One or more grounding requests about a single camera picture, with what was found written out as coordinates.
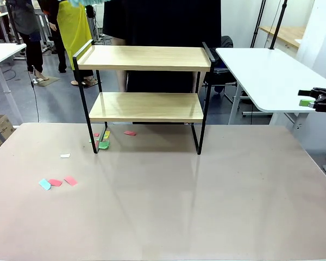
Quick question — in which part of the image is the two-tier wood and black shelf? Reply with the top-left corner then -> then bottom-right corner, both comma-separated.
72,39 -> 217,156

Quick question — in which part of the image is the cardboard box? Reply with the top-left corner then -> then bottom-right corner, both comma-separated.
0,114 -> 16,157

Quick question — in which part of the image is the thin black stand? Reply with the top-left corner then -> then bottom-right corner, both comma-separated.
250,0 -> 267,49

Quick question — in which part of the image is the person in black clothes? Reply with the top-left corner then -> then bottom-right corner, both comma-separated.
102,0 -> 222,95

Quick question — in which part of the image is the white side table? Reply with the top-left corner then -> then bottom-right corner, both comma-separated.
0,42 -> 27,123

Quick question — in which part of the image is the wooden desk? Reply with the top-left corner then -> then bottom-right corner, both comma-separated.
259,26 -> 307,49

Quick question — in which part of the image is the white table with round corner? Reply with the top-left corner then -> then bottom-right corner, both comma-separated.
215,47 -> 326,131

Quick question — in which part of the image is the black office chair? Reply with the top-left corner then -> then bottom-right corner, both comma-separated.
203,35 -> 244,104

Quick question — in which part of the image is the grey floor mat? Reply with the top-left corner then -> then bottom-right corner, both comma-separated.
34,76 -> 60,88

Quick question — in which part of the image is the person with yellow apron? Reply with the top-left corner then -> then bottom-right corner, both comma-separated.
39,0 -> 98,88

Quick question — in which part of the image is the black tripod pole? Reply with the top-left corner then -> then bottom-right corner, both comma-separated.
268,0 -> 288,50

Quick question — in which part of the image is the person in dark grey clothes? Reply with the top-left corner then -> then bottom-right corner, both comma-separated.
5,0 -> 49,82

